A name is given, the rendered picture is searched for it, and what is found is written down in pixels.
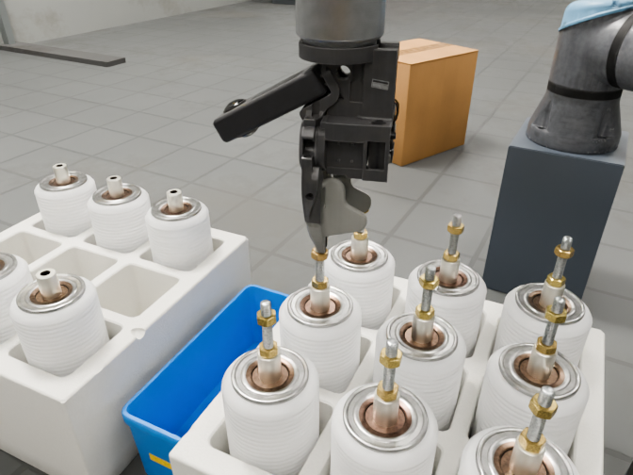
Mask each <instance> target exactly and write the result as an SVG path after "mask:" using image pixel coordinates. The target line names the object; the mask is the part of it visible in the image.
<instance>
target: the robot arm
mask: <svg viewBox="0 0 633 475"><path fill-rule="evenodd" d="M385 9H386V0H296V34H297V35H298V36H299V37H300V39H299V57H300V58H301V59H303V60H306V61H309V62H314V63H315V64H313V65H311V66H309V67H307V68H306V69H304V70H302V71H300V72H298V73H296V74H293V75H291V76H289V77H287V78H286V79H285V80H283V81H281V82H279V83H277V84H275V85H273V86H271V87H269V88H267V89H265V90H263V91H261V92H259V93H257V94H255V95H254V96H252V97H250V98H248V99H246V98H245V99H235V100H234V101H232V102H230V103H229V104H228V105H227V106H226V108H224V110H223V113H222V114H221V115H220V116H218V117H217V118H216V119H215V120H214V121H213V125H214V127H215V128H216V130H217V132H218V133H219V136H220V138H221V139H222V140H223V141H224V142H229V141H231V140H233V139H236V138H246V137H249V136H251V135H253V134H254V133H255V132H256V131H257V129H258V128H259V127H260V126H262V125H264V124H266V123H269V122H271V121H273V120H275V119H277V118H279V117H281V116H283V115H285V114H287V113H289V112H291V111H293V110H295V109H297V108H299V107H301V106H304V107H303V108H302V109H301V111H300V117H301V119H302V123H301V125H300V142H299V161H300V167H301V199H302V207H303V214H304V221H306V227H307V231H308V234H309V237H310V239H311V240H312V241H313V243H314V245H315V246H316V249H317V250H318V252H319V253H323V254H325V252H326V247H327V245H328V236H333V235H341V234H347V233H355V232H360V231H362V230H364V229H365V227H366V224H367V218H366V215H365V212H366V211H367V210H368V209H369V208H370V207H371V198H370V196H369V195H368V194H367V193H365V192H363V191H361V190H359V189H357V188H356V187H354V186H353V185H352V184H351V178H354V179H362V181H374V182H386V183H387V175H388V164H390V163H392V161H393V155H394V147H395V142H394V139H396V120H397V118H398V112H399V103H398V100H397V99H395V96H396V83H397V71H398V57H399V45H400V42H397V41H381V39H380V37H381V36H382V35H383V34H384V25H385ZM341 66H347V67H348V68H349V70H350V73H346V72H344V71H343V70H342V68H341ZM623 90H629V91H633V0H578V1H575V2H573V3H571V4H570V5H569V6H568V7H567V8H566V10H565V11H564V15H563V18H562V22H561V26H560V28H559V36H558V41H557V45H556V50H555V54H554V58H553V62H552V66H551V71H550V75H549V79H548V84H547V88H546V92H545V94H544V97H543V98H542V100H541V102H540V103H539V104H538V106H537V108H536V109H535V111H534V113H533V114H532V116H531V118H530V120H529V122H528V125H527V132H526V134H527V137H528V138H529V139H530V140H531V141H533V142H535V143H537V144H539V145H541V146H543V147H546V148H549V149H552V150H556V151H561V152H565V153H571V154H581V155H598V154H605V153H609V152H612V151H614V150H616V149H617V148H618V145H619V142H620V138H621V135H622V127H621V109H620V100H621V96H622V93H623ZM395 101H396V102H395ZM396 107H397V113H396ZM367 161H368V165H366V164H367ZM332 174H333V177H332Z"/></svg>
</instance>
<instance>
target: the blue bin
mask: <svg viewBox="0 0 633 475"><path fill-rule="evenodd" d="M288 296H289V295H287V294H284V293H282V292H278V291H275V290H272V289H269V288H265V287H260V286H257V285H248V286H246V287H244V288H243V289H242V290H241V291H240V292H239V293H238V294H237V295H236V296H235V297H234V298H233V299H232V300H231V301H229V302H228V303H227V304H226V305H225V306H224V307H223V308H222V309H221V310H220V311H219V312H218V313H217V315H216V316H215V317H214V318H212V319H211V320H210V321H209V322H208V323H207V324H206V325H205V326H204V327H203V328H202V329H201V331H200V332H199V333H198V334H196V335H195V336H194V337H193V338H192V339H191V340H190V341H189V342H188V343H187V344H186V346H185V347H184V348H183V349H182V350H181V351H179V352H178V353H177V354H175V355H174V356H173V357H172V359H171V360H170V361H169V362H168V363H167V364H166V365H165V366H164V367H163V368H162V369H161V370H160V371H158V372H157V374H156V375H155V376H154V377H153V378H152V379H151V380H150V381H149V382H148V383H147V384H146V385H145V386H144V387H143V388H142V389H141V390H140V391H139V392H138V393H137V394H136V395H135V396H134V397H133V398H132V399H131V400H130V401H128V402H127V403H126V404H125V406H124V407H123V408H122V417H123V420H124V422H125V423H126V424H127V425H128V426H129V427H130V429H131V432H132V435H133V437H134V440H135V442H136V445H137V448H138V453H139V456H140V458H141V461H142V464H143V466H144V469H145V471H146V473H147V474H148V475H173V473H172V469H171V464H170V457H169V455H170V452H171V451H172V449H173V448H174V447H175V446H176V445H177V443H178V442H179V441H180V440H181V439H182V437H183V436H184V435H185V434H187V433H188V431H189V430H190V428H191V427H192V425H193V424H194V423H195V421H196V420H197V419H198V418H199V417H200V415H201V414H202V413H203V412H204V410H205V409H206V408H207V407H208V406H209V404H210V403H211V402H212V401H213V399H215V398H216V397H217V395H218V394H219V393H220V391H221V383H222V379H223V376H224V374H225V372H226V370H227V368H229V367H230V366H231V364H232V363H233V362H234V361H235V360H236V359H237V358H238V357H239V356H241V355H242V354H244V353H246V352H249V351H251V350H254V349H256V348H257V347H258V346H259V343H260V342H262V341H263V337H262V326H260V325H258V324H257V311H259V310H260V309H261V308H260V302H262V301H263V300H269V301H271V309H274V310H276V323H275V324H274V325H272V328H273V327H274V326H275V325H276V324H277V322H278V321H279V310H280V307H281V305H282V303H283V302H284V301H285V299H286V298H287V297H288Z"/></svg>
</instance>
